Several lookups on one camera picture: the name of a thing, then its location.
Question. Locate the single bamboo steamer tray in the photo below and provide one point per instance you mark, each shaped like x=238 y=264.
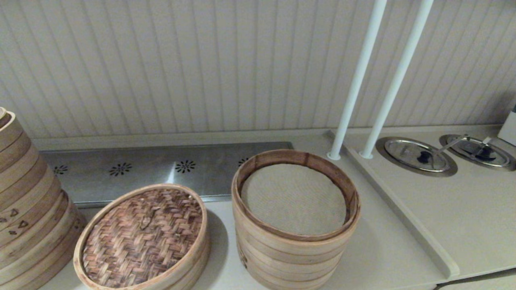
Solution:
x=203 y=264

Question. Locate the bamboo steamer basket stack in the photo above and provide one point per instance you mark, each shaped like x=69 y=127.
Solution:
x=290 y=257

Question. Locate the left steel pot lid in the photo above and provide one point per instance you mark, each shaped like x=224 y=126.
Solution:
x=423 y=175

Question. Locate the white container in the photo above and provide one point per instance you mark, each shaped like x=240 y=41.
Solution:
x=510 y=129

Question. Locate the steel pot lid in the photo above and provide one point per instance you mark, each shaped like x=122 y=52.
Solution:
x=423 y=175
x=443 y=141

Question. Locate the tall bamboo steamer stack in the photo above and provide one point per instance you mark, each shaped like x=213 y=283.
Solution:
x=28 y=209

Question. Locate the perforated stainless steel panel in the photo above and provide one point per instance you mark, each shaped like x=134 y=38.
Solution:
x=141 y=177

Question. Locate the grey cloth steamer liner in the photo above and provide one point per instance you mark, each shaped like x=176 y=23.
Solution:
x=294 y=199

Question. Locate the white metal pole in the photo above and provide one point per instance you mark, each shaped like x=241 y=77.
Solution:
x=354 y=92
x=397 y=80

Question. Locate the woven bamboo steamer lid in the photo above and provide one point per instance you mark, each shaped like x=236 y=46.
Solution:
x=141 y=233

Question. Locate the right steel pot lid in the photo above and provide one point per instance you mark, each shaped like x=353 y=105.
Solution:
x=443 y=141

